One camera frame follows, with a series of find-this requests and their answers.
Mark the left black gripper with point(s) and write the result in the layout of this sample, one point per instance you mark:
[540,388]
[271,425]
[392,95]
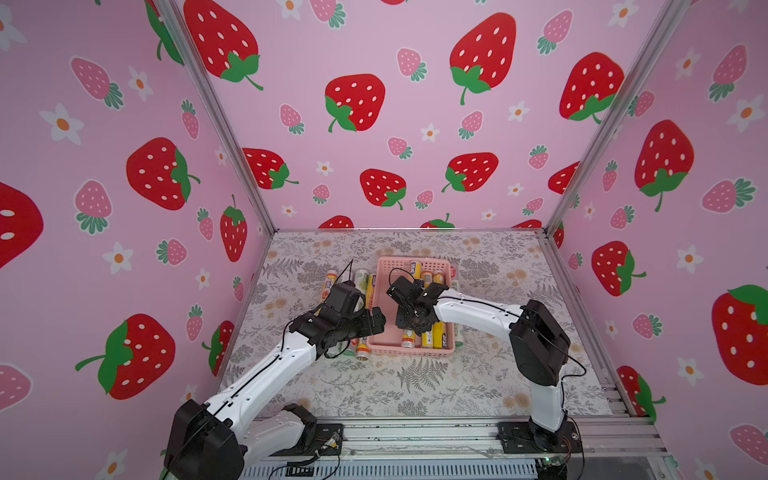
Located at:
[366,327]

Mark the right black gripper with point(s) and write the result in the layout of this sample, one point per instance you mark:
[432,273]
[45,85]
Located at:
[411,314]

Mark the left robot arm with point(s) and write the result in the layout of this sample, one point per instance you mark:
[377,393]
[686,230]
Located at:
[219,438]

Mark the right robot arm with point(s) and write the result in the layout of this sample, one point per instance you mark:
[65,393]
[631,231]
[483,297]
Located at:
[539,344]

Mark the pink plastic basket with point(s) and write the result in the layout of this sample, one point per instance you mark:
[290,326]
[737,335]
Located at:
[389,268]

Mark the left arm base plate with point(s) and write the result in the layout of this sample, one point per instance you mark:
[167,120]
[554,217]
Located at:
[319,438]

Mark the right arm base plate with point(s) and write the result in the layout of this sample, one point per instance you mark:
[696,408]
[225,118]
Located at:
[526,437]

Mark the aluminium rail frame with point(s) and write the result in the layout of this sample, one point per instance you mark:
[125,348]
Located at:
[407,437]

